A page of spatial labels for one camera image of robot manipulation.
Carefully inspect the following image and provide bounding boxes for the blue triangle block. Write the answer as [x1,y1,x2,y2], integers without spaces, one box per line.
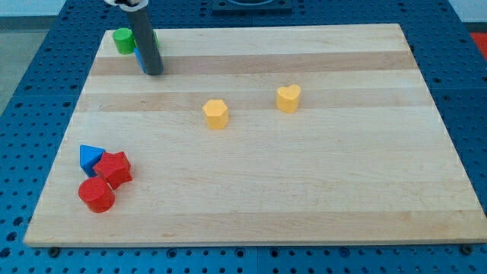
[79,145,105,177]

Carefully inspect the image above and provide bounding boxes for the blue cube block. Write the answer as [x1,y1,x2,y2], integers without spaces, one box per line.
[134,47,146,73]

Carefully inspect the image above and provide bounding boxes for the green cylinder block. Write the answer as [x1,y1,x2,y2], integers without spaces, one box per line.
[112,28,135,55]

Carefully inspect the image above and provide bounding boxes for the yellow heart block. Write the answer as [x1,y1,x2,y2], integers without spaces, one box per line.
[275,84,301,113]

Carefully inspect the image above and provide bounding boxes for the wooden board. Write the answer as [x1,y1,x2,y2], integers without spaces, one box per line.
[24,24,486,247]

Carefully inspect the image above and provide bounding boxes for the green block behind rod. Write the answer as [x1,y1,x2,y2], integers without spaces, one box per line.
[153,30,160,48]

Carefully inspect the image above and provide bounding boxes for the red star block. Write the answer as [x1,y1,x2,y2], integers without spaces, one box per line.
[94,151,133,190]

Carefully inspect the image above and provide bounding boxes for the red circle block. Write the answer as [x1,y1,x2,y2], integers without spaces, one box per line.
[78,177,115,213]

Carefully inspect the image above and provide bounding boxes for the yellow hexagon block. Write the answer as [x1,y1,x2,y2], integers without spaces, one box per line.
[202,99,229,129]

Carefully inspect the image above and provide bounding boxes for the white rod mount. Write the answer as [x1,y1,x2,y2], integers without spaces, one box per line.
[105,0,148,11]

